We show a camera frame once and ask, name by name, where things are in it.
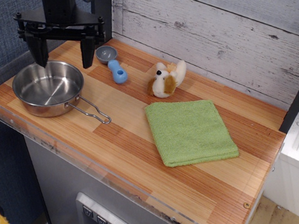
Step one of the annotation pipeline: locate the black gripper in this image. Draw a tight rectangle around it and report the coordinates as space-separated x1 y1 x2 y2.
13 0 106 69

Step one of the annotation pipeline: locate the stainless steel pot with handle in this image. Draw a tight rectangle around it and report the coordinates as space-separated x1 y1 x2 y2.
12 60 112 124

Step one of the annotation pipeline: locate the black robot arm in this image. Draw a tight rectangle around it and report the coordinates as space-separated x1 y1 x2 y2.
14 0 106 69

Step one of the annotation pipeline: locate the green folded towel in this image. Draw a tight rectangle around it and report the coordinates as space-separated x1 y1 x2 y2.
145 100 239 167

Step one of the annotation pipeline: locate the blue and grey scoop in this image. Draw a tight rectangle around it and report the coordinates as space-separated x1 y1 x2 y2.
95 46 128 84

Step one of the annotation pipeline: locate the clear acrylic table guard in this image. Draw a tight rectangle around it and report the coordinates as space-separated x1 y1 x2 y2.
0 93 287 224

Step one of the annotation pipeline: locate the white brown plush dog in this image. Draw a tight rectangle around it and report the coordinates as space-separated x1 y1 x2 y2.
147 60 187 98

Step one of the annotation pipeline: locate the grey cabinet front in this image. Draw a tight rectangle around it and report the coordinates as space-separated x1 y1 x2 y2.
12 135 226 224

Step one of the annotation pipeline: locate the silver dispenser panel with buttons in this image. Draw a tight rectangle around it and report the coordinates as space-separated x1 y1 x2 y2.
75 192 128 224

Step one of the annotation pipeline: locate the dark left vertical post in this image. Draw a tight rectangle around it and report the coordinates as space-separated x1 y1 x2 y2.
91 0 112 43

